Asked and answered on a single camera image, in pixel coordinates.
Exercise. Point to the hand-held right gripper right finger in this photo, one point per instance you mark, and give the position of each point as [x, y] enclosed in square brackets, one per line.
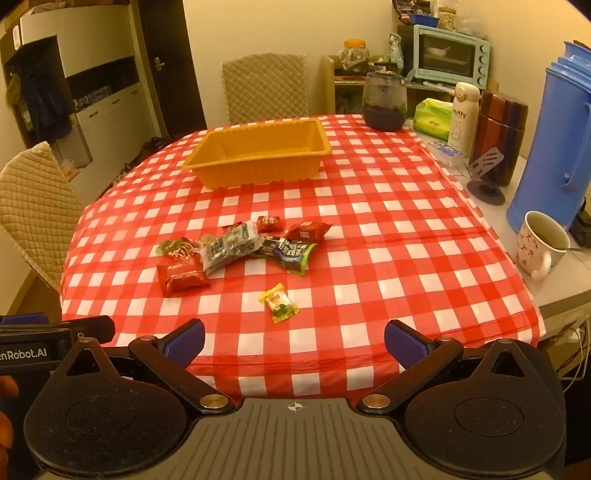
[406, 344]

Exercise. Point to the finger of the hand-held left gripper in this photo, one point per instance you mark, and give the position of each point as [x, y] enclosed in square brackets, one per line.
[23, 318]
[94, 328]

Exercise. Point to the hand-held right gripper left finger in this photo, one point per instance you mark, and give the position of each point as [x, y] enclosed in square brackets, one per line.
[184, 344]

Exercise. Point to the large red snack packet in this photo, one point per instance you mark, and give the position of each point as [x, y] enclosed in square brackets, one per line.
[182, 277]

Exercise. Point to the green red snack packet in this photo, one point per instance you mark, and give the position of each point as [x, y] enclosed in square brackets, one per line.
[178, 249]

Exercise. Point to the yellow green candy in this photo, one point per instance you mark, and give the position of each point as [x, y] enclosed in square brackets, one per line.
[278, 303]

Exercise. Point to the clear grey snack packet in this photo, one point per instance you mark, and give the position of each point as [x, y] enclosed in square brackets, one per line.
[228, 249]

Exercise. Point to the dark green snack packet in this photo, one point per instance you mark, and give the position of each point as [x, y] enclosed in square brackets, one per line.
[288, 256]

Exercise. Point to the small red candy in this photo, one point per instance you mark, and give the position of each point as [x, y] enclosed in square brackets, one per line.
[268, 224]

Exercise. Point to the orange plastic tray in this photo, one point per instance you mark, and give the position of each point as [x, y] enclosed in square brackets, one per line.
[258, 173]

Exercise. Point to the person's left hand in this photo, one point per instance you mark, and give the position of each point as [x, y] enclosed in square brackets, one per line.
[7, 386]

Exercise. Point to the beige quilted chair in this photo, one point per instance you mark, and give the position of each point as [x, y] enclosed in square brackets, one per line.
[34, 212]

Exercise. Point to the white patterned mug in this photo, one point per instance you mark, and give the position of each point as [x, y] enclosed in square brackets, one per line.
[535, 251]

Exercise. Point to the grey phone stand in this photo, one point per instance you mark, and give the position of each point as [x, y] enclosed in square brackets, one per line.
[485, 184]

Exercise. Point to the small blue white box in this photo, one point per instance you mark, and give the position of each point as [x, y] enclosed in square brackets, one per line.
[445, 154]

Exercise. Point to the row of shoes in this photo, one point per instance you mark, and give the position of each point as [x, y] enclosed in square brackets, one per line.
[154, 144]

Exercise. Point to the metal spoon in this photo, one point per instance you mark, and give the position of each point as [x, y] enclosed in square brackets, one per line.
[577, 249]

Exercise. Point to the black device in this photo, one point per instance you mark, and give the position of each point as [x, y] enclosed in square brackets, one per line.
[581, 226]

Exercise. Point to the white cabinet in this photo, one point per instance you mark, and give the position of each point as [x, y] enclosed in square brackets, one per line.
[106, 106]

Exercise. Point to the dark hanging jacket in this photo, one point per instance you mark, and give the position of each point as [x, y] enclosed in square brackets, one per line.
[44, 94]

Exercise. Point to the green tissue pack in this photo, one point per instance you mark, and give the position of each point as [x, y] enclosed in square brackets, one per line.
[431, 120]

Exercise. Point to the brown hanging bag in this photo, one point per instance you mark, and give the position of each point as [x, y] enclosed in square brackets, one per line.
[13, 90]

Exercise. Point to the brown metal thermos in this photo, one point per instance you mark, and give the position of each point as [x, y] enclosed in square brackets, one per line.
[501, 134]

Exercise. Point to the white rabbit print bottle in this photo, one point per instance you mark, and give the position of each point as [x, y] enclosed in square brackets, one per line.
[461, 120]

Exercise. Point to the glass jar with dark contents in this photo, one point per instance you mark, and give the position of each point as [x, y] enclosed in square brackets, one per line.
[384, 104]

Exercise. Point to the blue thermos jug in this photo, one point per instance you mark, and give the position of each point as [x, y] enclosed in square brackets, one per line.
[549, 138]

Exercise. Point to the wooden shelf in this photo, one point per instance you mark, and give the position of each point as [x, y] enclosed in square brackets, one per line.
[328, 87]

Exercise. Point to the beige chair back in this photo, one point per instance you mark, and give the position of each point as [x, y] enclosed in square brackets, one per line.
[265, 87]

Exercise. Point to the dark door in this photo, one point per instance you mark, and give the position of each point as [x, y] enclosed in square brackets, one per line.
[171, 60]

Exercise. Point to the light blue toaster oven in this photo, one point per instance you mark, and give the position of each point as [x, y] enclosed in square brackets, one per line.
[450, 57]

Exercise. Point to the green white bag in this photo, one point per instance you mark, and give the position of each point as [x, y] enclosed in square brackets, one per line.
[395, 50]

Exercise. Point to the plastic jar with orange lid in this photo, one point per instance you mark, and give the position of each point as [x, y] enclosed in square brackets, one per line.
[355, 54]

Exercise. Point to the blue basket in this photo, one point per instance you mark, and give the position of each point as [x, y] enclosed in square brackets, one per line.
[422, 20]

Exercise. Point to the jar of nuts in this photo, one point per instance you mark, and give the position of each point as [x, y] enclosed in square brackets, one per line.
[447, 19]

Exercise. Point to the clear plastic bag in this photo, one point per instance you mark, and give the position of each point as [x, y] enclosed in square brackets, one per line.
[471, 23]

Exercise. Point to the dark snack bag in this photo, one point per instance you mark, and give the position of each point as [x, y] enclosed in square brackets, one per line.
[413, 7]

